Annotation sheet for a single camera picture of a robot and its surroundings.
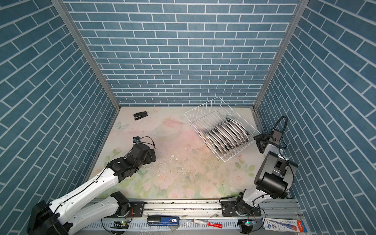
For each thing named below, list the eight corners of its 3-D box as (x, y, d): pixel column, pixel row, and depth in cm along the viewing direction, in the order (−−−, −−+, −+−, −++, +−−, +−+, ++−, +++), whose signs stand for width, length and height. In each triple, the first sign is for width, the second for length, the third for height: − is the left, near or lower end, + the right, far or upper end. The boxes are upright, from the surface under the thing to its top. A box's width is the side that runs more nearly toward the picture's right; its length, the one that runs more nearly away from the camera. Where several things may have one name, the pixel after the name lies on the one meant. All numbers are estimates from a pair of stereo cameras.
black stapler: (135, 120, 115) (134, 117, 112) (134, 116, 117) (133, 114, 115) (148, 117, 117) (147, 114, 115) (147, 113, 120) (146, 110, 117)
